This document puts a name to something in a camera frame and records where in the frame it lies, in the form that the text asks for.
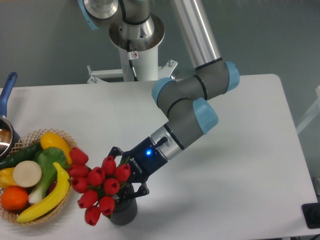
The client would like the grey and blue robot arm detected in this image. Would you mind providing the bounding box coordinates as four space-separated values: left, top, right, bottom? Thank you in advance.
78 0 240 202

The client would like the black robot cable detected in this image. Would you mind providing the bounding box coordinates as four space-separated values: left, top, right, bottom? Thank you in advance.
126 39 139 82

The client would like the beige round disc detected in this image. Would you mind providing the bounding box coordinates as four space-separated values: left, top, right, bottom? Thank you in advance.
12 160 42 188

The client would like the red tulip bouquet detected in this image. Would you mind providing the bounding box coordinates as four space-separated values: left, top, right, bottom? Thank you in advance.
67 147 132 226

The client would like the dark grey ribbed vase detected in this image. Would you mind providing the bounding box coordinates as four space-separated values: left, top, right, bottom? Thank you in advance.
109 184 138 226

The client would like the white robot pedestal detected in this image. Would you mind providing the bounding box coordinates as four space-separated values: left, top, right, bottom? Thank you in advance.
87 13 178 84

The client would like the red fruit in basket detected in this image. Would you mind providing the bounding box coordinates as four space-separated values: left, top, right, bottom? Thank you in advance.
47 179 58 194

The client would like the green cucumber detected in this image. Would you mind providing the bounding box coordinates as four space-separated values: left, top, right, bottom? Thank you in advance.
0 142 42 170

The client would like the yellow lemon squash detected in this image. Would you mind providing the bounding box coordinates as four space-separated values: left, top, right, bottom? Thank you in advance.
40 132 73 165

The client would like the orange fruit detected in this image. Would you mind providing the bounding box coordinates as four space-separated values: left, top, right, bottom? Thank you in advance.
0 186 29 210

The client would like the green bok choy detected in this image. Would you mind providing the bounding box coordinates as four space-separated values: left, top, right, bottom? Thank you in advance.
28 147 67 205

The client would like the white frame at right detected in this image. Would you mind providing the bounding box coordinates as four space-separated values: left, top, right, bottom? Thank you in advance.
295 85 320 135

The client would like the woven wicker basket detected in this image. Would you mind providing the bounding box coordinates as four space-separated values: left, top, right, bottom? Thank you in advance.
0 128 81 227

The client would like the black device at table edge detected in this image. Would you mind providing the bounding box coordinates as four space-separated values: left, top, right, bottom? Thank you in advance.
301 202 320 229

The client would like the yellow bell pepper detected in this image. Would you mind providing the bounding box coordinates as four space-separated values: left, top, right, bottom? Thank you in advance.
0 167 18 189

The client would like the yellow banana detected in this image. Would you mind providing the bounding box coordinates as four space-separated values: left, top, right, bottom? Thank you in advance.
16 162 70 223

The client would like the blue handled saucepan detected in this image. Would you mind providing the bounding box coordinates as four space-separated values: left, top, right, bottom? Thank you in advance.
0 72 20 161

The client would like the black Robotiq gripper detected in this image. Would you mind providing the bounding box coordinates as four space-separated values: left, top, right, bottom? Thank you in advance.
107 137 168 202

